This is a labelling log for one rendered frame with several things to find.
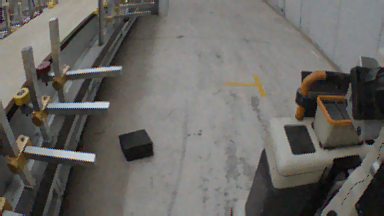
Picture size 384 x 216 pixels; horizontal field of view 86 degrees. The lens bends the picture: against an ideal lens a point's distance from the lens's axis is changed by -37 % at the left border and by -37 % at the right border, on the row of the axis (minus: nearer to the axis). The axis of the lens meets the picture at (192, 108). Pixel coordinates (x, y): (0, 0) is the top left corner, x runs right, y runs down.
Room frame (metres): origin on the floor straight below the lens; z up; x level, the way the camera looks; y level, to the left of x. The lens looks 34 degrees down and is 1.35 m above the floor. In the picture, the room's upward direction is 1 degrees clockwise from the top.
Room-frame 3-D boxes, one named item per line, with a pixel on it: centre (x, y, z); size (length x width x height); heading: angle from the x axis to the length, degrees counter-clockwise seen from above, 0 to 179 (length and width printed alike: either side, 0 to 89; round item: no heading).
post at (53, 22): (0.97, 0.57, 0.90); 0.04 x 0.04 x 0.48; 2
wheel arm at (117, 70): (1.01, 0.49, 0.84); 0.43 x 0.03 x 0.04; 92
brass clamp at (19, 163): (0.49, 0.55, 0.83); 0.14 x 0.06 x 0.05; 2
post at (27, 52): (0.72, 0.56, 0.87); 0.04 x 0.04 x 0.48; 2
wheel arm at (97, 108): (0.76, 0.48, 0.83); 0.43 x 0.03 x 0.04; 92
